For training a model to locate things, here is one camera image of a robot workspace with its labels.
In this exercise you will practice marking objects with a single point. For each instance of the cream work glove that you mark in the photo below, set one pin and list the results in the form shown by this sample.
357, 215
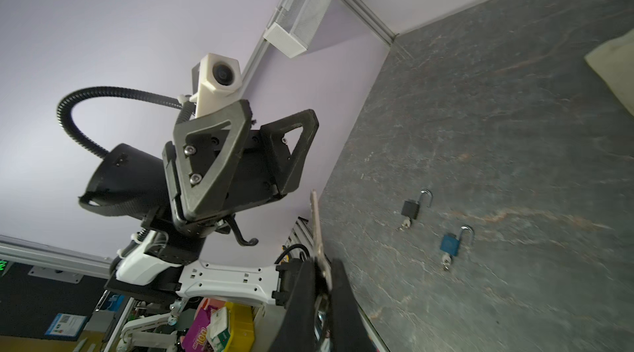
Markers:
613, 62

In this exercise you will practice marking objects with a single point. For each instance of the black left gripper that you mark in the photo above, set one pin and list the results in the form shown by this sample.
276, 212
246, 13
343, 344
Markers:
218, 166

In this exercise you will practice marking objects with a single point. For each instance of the white mesh box basket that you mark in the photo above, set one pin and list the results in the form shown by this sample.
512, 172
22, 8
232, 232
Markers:
295, 24

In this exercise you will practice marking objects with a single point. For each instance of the colourful boxes beyond rail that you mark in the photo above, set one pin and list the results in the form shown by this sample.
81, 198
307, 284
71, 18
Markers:
220, 326

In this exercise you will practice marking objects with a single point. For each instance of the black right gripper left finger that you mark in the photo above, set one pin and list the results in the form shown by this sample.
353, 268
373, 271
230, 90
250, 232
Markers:
297, 332

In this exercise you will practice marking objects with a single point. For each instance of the black padlock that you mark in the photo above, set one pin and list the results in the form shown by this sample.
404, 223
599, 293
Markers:
410, 209

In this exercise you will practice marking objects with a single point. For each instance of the silver key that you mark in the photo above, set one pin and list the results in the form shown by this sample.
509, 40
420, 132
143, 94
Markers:
318, 244

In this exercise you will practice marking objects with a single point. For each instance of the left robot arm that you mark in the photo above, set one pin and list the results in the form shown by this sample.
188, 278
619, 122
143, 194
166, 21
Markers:
161, 264

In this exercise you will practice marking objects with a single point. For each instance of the small blue padlock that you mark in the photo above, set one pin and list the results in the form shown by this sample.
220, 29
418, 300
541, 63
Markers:
451, 244

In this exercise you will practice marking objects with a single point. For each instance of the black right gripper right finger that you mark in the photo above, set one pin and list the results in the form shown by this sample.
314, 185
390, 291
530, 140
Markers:
348, 334

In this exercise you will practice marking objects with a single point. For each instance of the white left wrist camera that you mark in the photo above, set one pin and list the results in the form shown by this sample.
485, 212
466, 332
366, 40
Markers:
217, 83

